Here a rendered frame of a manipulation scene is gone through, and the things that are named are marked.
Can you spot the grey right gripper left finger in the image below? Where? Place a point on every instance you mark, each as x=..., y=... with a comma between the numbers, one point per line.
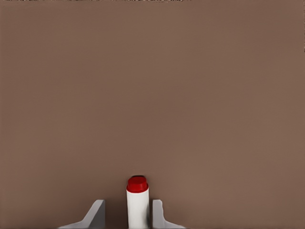
x=97, y=215

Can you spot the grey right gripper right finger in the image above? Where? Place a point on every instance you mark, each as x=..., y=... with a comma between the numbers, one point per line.
x=158, y=215

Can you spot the white marker with red cap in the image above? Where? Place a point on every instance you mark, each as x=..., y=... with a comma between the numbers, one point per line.
x=138, y=205

